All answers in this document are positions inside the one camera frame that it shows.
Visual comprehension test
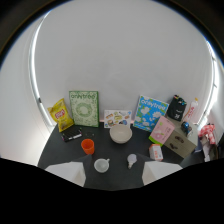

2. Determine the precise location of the small orange white carton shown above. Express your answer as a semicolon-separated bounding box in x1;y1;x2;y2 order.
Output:
148;143;164;162

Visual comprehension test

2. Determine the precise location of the orange plastic cup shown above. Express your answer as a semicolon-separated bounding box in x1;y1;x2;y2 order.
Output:
80;138;96;156

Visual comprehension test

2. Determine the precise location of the white mug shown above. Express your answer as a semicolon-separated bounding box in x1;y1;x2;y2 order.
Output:
93;157;111;174

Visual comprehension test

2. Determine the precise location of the black rectangular packet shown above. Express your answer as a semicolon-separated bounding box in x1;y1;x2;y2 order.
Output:
60;125;83;143

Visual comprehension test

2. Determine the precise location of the beige drawer cabinet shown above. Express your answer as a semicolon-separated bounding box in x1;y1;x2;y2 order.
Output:
162;117;199;159

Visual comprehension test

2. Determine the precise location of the pink box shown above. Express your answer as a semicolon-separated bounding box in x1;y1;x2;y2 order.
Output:
148;115;176;147

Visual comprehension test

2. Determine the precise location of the white bowl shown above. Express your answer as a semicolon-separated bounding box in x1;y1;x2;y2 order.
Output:
109;124;133;145

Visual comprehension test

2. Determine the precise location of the blue tape dispenser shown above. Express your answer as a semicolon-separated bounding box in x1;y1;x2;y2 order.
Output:
180;121;193;137

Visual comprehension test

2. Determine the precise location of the blue onlytree paper pack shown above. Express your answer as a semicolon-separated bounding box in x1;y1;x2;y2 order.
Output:
133;95;170;133

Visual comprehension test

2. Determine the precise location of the yellow chip bag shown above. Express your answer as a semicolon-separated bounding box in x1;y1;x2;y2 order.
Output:
47;97;75;133

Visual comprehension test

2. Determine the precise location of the red white checkered cloth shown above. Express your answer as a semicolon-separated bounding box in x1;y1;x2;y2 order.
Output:
198;122;218;146

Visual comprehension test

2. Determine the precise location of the green onlytree paper pack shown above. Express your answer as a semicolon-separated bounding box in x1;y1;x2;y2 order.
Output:
68;90;100;128

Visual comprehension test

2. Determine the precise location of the food picture card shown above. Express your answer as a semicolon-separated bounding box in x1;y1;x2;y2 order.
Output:
103;109;133;129

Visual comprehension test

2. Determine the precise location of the black pen holder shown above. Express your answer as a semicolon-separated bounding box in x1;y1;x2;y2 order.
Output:
166;94;188;122

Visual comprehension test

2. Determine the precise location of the white bottle with pink label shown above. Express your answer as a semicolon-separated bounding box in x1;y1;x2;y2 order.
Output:
183;97;199;123

